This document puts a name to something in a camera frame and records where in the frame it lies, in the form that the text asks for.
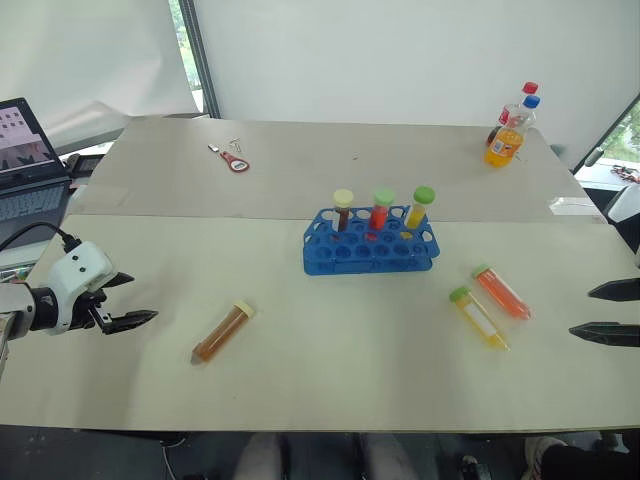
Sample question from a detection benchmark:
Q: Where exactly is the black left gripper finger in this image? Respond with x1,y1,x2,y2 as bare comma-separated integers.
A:
103,272,136,291
97,309,160,336

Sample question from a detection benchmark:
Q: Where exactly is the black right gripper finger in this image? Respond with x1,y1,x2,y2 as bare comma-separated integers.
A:
588,278,640,303
568,321,640,348

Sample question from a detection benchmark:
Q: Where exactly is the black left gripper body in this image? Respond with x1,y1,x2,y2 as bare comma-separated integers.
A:
68,272,121,334

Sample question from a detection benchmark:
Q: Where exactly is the brown tube with cream cap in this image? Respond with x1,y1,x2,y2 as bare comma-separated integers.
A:
333,188,356,234
190,299,257,367

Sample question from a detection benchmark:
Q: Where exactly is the orange tube with green cap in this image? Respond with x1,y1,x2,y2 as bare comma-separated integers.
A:
471,263,533,322

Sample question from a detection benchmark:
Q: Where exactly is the yellow tube with green cap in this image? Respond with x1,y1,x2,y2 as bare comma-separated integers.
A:
403,185,437,231
448,285,512,353

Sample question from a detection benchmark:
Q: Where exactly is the blue plastic test tube rack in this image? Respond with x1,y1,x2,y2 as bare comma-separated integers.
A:
301,203,442,277

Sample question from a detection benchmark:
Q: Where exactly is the red tube with green cap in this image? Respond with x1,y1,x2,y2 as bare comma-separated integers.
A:
368,187,394,232

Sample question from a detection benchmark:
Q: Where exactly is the white and black machine part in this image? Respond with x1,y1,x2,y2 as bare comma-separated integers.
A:
602,183,640,271

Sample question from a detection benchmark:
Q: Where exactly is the black device beside laptop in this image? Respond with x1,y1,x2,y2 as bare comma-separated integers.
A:
64,153,107,188

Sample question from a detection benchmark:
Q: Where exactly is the white sneaker with red stripes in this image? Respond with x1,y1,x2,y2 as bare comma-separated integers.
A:
522,437,569,480

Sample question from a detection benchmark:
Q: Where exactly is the open dark laptop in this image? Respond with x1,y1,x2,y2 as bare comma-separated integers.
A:
0,97,74,251

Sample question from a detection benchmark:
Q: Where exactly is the red handheld tool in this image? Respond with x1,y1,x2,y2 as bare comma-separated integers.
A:
219,149,252,174

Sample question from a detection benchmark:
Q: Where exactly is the pale rounded leg shape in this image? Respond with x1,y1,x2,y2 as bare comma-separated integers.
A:
232,432,282,480

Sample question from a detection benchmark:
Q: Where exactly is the orange soda bottle blue cap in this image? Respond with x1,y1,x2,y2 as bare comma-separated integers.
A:
483,94,543,169

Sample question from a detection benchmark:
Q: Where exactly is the beige paper table sheet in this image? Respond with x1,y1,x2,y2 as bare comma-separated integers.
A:
0,213,640,433
74,117,609,224

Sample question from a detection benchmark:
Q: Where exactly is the cola bottle red cap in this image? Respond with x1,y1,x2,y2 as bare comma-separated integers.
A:
484,81,540,148

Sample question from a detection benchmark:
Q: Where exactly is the white backdrop sheet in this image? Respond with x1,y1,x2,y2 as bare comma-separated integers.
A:
0,0,204,151
192,0,640,172

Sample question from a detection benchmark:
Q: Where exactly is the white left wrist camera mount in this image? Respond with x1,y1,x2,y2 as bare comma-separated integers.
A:
47,241,115,335

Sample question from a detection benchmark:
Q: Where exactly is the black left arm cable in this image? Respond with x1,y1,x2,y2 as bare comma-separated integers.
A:
0,222,82,253

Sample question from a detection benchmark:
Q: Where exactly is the grey window frame post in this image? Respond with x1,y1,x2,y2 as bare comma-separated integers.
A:
177,0,222,119

